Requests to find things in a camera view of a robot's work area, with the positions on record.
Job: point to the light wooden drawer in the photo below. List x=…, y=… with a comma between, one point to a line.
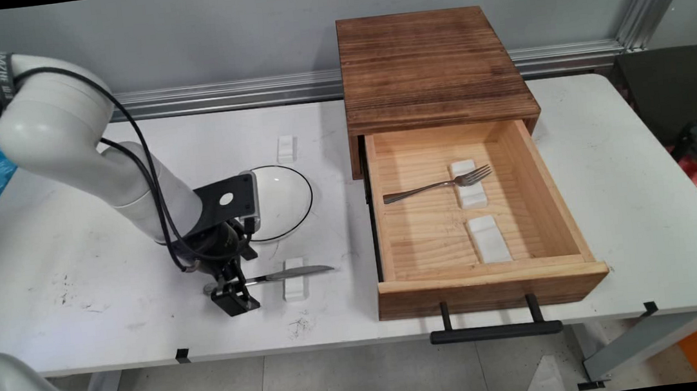
x=431, y=245

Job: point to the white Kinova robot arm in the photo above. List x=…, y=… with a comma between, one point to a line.
x=56, y=129

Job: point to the small black table clip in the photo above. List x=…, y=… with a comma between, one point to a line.
x=182, y=354
x=650, y=307

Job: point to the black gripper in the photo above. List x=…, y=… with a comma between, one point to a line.
x=218, y=248

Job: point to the dark wooden drawer cabinet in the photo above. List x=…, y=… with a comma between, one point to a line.
x=426, y=71

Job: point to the horizontal aluminium rail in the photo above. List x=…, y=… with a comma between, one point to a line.
x=215, y=96

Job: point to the silver metal table knife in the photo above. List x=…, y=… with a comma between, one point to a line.
x=292, y=273

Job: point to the white cutlery rest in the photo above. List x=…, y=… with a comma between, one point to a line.
x=472, y=199
x=488, y=239
x=286, y=149
x=294, y=290

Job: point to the silver metal fork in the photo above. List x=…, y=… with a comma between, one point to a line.
x=419, y=190

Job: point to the white plate with black rim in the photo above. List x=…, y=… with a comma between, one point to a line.
x=284, y=196

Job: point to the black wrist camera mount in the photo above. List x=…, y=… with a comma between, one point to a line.
x=226, y=198

